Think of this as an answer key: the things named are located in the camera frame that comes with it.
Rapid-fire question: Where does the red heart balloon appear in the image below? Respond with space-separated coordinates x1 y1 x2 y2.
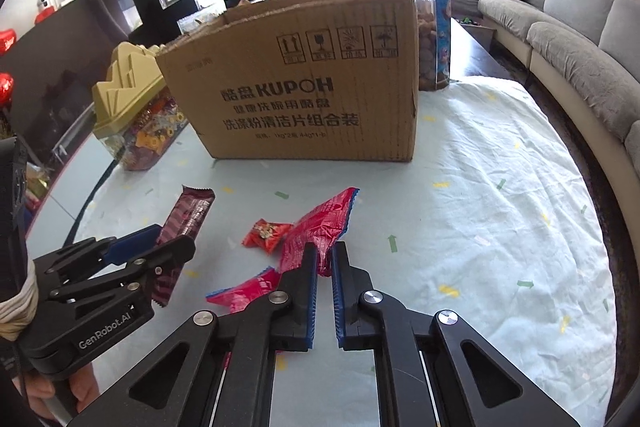
0 29 16 55
0 72 14 108

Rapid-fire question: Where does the pale blue table cloth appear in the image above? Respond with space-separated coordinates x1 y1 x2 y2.
78 78 616 426

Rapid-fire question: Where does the brown cardboard box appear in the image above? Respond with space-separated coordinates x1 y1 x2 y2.
157 0 419 162

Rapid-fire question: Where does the red orange candy packet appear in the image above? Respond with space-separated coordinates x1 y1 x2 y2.
242 219 293 254

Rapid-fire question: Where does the grey curved sofa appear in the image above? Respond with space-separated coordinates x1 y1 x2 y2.
439 0 640 188

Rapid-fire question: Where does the white security camera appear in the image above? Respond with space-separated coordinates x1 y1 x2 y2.
34 0 55 25

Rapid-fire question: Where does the black television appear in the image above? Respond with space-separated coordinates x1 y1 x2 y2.
1 0 139 172

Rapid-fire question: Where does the red blue snack packet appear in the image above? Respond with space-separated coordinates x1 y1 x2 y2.
206 267 281 314

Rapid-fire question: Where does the gold lid candy jar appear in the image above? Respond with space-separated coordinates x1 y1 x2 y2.
92 42 188 171

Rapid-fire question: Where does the large red snack packet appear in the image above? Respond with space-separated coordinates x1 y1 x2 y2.
279 187 359 277

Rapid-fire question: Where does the left human hand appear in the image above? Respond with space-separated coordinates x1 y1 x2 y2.
23 364 100 419

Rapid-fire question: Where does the maroon wafer bar packet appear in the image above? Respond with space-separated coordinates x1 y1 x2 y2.
152 186 215 308

